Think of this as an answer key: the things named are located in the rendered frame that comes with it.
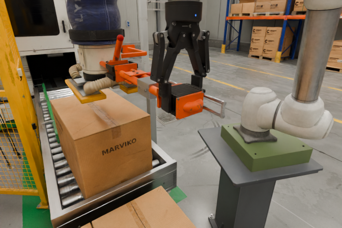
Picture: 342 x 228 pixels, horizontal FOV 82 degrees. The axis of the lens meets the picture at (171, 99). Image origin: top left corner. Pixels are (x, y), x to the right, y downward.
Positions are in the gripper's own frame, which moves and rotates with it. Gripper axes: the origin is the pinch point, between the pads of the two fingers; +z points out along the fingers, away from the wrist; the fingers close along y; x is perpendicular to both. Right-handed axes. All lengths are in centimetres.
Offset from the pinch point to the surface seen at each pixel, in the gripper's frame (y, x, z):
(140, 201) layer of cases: -4, -38, 72
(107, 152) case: 6, -51, 45
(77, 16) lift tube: 10, -53, -18
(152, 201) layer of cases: -9, -34, 73
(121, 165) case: 0, -52, 56
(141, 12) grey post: -160, -328, -31
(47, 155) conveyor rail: 32, -103, 67
